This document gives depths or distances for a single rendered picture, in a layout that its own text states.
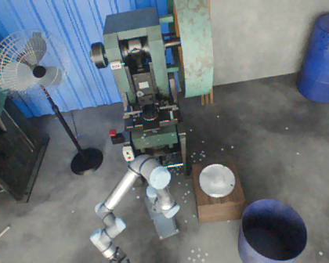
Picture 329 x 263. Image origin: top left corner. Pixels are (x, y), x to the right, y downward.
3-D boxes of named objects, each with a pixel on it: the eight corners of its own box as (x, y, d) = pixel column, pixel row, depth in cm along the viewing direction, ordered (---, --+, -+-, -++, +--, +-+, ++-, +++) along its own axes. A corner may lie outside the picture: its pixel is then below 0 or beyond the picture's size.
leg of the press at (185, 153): (196, 178, 250) (191, 113, 186) (184, 179, 251) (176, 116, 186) (182, 117, 315) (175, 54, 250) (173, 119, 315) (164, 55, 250)
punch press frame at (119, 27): (182, 165, 244) (166, 37, 148) (140, 172, 245) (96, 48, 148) (172, 113, 299) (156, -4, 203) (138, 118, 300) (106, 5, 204)
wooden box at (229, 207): (241, 219, 215) (245, 200, 190) (198, 224, 217) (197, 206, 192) (231, 180, 243) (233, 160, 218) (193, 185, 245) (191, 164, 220)
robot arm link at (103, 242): (101, 228, 132) (88, 239, 129) (113, 243, 133) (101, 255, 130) (100, 225, 139) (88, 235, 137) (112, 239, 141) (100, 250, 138)
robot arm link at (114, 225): (113, 209, 141) (98, 222, 138) (124, 223, 134) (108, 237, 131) (118, 214, 147) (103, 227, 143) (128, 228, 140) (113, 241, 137)
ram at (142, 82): (157, 103, 200) (150, 73, 179) (139, 106, 201) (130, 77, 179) (155, 91, 212) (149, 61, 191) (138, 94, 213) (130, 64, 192)
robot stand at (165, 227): (179, 232, 214) (174, 209, 182) (160, 240, 211) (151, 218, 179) (171, 214, 227) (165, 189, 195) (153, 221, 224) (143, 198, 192)
